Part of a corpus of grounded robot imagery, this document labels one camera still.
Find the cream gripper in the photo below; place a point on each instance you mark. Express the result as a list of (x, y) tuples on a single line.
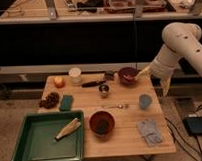
[(146, 70)]

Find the red pepper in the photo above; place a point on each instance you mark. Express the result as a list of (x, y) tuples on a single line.
[(128, 77)]

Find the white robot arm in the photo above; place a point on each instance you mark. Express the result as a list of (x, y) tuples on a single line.
[(180, 40)]

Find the blue plastic cup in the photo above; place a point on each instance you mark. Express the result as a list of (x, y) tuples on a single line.
[(144, 101)]

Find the small metal cup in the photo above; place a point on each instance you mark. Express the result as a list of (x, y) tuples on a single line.
[(104, 90)]

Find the purple bowl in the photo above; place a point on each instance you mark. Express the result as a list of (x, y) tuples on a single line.
[(127, 71)]

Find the small dark box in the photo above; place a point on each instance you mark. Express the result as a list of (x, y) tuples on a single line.
[(109, 76)]

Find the metal spoon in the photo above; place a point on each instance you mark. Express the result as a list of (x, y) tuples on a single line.
[(120, 106)]

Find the wooden table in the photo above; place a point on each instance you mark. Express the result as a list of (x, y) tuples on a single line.
[(125, 139)]

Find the grey folded cloth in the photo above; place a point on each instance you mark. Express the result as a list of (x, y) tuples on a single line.
[(149, 132)]

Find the brown bowl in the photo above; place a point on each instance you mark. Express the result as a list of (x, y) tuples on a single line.
[(101, 123)]

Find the black foot pedal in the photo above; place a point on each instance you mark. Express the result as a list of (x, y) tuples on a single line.
[(193, 125)]

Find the white lidded jar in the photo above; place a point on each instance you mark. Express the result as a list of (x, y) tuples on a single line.
[(75, 75)]

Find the teal sponge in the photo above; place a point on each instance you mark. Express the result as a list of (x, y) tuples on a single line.
[(65, 104)]

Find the orange fruit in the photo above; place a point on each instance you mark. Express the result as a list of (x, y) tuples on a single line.
[(59, 82)]

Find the corn cob with husk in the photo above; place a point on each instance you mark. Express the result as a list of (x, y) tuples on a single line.
[(69, 128)]

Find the bunch of dark grapes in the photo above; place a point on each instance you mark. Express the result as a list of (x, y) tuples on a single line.
[(50, 101)]

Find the green plastic tray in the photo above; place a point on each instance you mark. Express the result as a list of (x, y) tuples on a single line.
[(36, 139)]

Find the black handled knife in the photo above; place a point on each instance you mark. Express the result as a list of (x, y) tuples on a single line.
[(92, 84)]

